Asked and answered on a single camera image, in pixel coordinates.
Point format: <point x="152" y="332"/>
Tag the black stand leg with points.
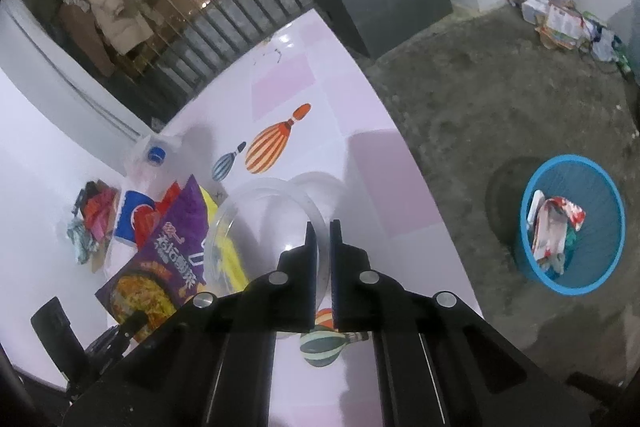
<point x="590" y="387"/>

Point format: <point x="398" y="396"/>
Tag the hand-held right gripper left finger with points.
<point x="311" y="257"/>

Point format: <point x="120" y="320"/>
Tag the yellow plastic wrapper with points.
<point x="207" y="197"/>

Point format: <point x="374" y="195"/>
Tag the metal railing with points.
<point x="240" y="12"/>

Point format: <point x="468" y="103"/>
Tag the white and blue carton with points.
<point x="536" y="207"/>

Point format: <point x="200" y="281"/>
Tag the beige hanging coat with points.
<point x="115" y="12"/>

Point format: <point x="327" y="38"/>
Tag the teal striped cloth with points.
<point x="80" y="242"/>

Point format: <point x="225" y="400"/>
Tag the blue paper cup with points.
<point x="131" y="212"/>

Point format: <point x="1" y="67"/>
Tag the green plastic bottle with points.
<point x="625" y="64"/>

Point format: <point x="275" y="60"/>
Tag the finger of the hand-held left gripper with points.
<point x="132" y="326"/>

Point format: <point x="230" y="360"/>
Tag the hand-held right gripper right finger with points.
<point x="335" y="267"/>

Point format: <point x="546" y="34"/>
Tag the red snack bag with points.
<point x="147" y="224"/>

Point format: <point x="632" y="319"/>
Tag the brown hanging garment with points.
<point x="82" y="37"/>

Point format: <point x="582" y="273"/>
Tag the blue plastic basket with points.
<point x="595" y="207"/>

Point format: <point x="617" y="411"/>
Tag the pile of printed cartons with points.
<point x="560" y="27"/>

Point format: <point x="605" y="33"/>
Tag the purple snack bag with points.
<point x="165" y="252"/>

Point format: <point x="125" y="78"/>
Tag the brown cardboard piece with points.
<point x="99" y="259"/>

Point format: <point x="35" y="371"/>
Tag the red cloth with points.
<point x="100" y="214"/>

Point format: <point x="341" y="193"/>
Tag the grey cabinet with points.
<point x="390" y="2"/>

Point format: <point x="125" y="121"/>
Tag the white paper bag red print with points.
<point x="555" y="227"/>

